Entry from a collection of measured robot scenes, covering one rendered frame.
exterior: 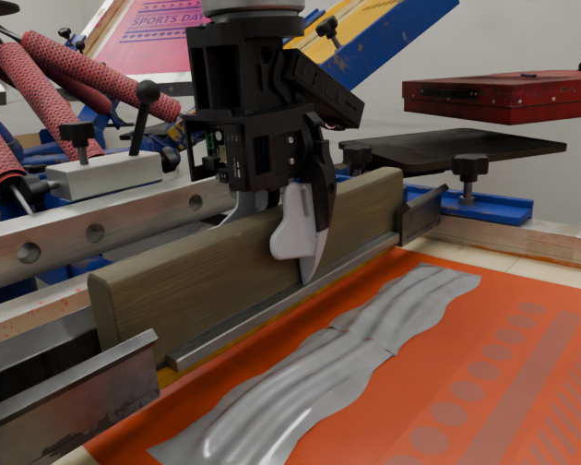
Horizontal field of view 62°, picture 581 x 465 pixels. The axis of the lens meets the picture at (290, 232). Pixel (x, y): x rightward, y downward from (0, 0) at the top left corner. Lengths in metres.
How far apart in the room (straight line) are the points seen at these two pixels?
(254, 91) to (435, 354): 0.24
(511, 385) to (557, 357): 0.06
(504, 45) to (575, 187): 0.68
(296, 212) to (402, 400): 0.16
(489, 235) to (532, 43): 1.82
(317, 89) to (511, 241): 0.31
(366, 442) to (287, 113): 0.22
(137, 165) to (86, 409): 0.38
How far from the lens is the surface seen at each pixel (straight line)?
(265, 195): 0.42
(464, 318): 0.46
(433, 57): 2.54
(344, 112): 0.43
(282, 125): 0.35
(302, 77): 0.39
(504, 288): 0.53
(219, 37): 0.34
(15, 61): 0.96
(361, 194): 0.48
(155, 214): 0.59
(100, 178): 0.61
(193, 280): 0.34
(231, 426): 0.34
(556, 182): 2.41
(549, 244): 0.59
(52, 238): 0.54
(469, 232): 0.62
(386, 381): 0.37
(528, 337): 0.45
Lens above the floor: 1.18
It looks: 19 degrees down
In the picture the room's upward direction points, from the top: 3 degrees counter-clockwise
